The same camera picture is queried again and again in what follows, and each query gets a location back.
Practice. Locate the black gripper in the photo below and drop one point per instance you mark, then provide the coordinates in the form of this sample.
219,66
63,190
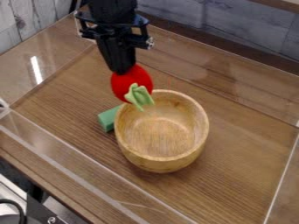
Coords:
132,36

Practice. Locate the red plush fruit green stem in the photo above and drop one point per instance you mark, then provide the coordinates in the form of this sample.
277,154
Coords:
132,87

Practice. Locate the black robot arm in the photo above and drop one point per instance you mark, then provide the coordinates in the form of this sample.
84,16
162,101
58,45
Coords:
112,11

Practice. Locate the green rectangular block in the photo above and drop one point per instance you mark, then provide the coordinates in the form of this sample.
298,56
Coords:
106,118

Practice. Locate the wooden bowl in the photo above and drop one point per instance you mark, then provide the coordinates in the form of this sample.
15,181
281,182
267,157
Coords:
163,136

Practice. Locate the clear acrylic corner bracket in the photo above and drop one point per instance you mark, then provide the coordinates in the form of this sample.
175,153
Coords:
78,28

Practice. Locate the clear acrylic front wall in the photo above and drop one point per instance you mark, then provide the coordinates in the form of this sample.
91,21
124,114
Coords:
82,183

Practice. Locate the black metal table bracket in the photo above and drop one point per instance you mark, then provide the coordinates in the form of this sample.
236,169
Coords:
38,214

